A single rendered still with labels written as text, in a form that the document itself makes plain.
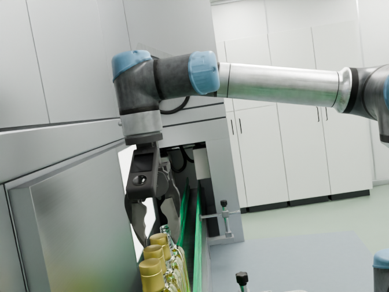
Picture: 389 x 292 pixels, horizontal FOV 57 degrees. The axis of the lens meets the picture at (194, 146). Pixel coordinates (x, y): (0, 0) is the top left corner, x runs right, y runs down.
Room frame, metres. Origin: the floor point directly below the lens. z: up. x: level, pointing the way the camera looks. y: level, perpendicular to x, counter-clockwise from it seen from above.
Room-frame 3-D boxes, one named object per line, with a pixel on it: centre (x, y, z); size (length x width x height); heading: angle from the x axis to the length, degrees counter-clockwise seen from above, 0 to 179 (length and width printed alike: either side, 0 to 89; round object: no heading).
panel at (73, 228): (0.91, 0.22, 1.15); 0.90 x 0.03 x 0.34; 178
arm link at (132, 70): (0.67, 0.09, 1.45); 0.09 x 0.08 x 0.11; 83
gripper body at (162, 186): (0.68, 0.09, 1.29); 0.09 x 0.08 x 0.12; 177
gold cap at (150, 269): (0.54, 0.10, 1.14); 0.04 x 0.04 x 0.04
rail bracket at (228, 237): (1.40, -0.06, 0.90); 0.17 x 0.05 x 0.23; 88
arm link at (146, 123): (0.67, 0.10, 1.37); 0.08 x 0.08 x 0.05
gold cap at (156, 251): (0.59, 0.10, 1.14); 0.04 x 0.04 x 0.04
